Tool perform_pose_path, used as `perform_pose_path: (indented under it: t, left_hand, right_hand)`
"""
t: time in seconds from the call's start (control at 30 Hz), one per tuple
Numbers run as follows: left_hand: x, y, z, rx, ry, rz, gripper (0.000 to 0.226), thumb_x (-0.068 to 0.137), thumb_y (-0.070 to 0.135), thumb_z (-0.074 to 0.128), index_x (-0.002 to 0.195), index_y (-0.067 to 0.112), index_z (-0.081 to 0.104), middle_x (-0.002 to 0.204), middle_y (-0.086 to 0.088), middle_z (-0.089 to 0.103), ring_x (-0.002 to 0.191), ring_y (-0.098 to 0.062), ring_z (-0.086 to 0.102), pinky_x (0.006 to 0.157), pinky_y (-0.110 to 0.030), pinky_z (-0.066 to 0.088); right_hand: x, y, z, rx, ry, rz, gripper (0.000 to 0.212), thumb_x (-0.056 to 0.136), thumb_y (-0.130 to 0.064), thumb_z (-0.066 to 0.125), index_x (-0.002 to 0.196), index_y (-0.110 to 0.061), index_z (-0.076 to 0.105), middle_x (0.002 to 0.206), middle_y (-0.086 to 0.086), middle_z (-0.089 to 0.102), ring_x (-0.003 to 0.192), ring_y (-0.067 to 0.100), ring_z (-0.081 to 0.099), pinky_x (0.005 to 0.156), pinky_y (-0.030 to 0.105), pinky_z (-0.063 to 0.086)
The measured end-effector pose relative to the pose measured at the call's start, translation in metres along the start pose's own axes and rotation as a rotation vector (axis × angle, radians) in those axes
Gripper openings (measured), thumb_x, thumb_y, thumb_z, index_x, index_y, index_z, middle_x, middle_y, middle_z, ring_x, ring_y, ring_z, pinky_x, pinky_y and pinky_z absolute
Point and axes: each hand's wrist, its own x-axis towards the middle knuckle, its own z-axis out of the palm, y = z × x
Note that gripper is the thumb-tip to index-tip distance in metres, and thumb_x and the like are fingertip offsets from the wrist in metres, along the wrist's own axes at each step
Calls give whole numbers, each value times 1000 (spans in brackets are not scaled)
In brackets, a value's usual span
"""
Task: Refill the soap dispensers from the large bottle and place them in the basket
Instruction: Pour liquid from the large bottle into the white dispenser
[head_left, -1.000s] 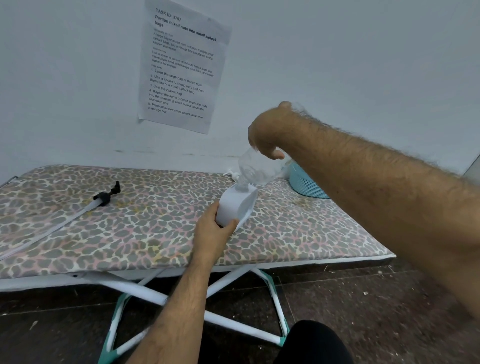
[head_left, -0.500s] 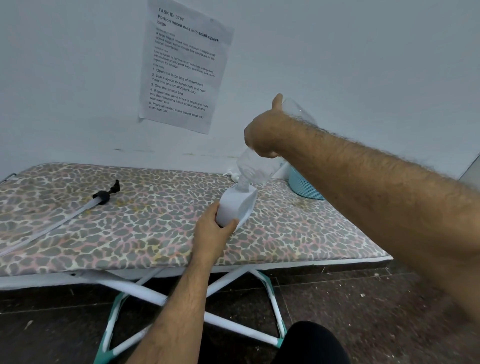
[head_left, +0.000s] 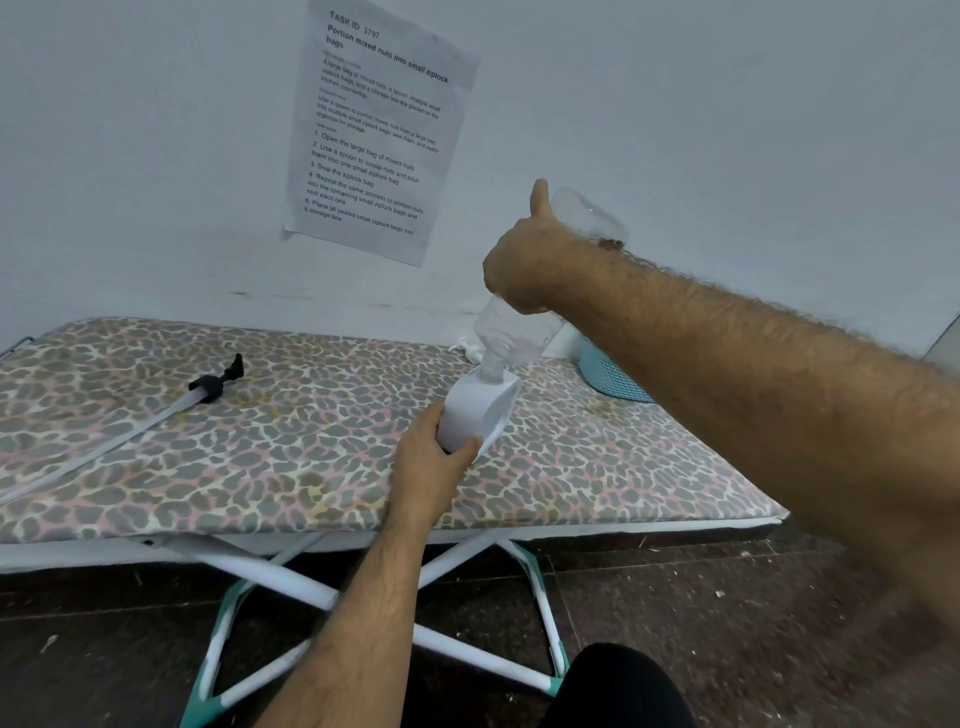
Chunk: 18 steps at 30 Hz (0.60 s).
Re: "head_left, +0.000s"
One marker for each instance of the person's right leg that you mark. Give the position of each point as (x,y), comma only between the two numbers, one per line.
(615,690)

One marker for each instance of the teal plastic basket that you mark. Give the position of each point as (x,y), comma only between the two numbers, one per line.
(611,382)

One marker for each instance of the printed paper sheet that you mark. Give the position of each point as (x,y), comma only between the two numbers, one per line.
(375,135)

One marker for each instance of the person's right forearm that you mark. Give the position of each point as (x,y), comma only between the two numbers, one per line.
(787,412)

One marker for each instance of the transparent bottle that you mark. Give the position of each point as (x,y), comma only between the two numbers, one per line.
(517,337)

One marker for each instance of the white square soap dispenser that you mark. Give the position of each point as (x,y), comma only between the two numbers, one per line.
(472,412)

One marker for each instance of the person's left forearm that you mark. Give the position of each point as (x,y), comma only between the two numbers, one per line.
(352,637)

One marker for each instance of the person's right hand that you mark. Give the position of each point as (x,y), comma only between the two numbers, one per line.
(532,262)

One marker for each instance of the black pump with long tube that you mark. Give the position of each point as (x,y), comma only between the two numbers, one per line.
(206,388)

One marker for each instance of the white ironing board legs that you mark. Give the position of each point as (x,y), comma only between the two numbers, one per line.
(480,656)

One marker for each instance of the leopard print ironing board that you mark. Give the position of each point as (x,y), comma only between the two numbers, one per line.
(262,465)

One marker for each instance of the small white pump head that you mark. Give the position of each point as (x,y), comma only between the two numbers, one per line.
(469,348)

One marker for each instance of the person's left hand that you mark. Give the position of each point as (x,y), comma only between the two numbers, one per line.
(427,472)

